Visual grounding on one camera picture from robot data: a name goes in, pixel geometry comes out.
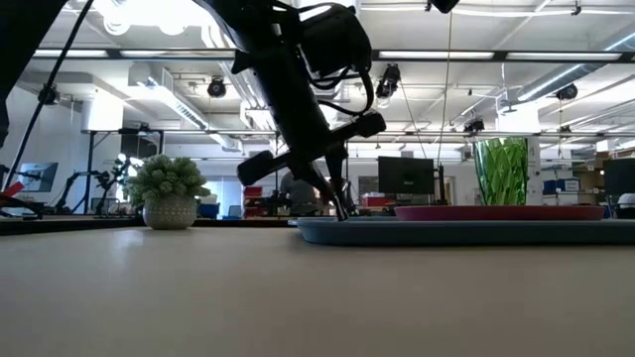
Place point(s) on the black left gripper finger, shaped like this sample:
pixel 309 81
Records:
pixel 338 168
pixel 320 186

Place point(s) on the green translucent cup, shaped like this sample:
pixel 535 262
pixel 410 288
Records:
pixel 501 171

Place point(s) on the red plastic plate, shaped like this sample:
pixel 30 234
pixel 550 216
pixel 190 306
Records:
pixel 496 213

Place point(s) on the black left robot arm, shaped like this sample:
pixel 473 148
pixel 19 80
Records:
pixel 248 20

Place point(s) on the blue plastic tray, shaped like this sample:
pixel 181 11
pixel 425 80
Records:
pixel 446 232

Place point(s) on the seated person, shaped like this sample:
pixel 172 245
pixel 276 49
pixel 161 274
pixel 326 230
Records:
pixel 300 193

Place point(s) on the black computer monitor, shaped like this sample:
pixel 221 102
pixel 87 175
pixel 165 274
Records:
pixel 406 174

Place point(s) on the green plant in white pot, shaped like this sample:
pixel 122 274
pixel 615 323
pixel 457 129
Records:
pixel 167 193

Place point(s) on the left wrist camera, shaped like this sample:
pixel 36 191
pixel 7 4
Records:
pixel 337 39

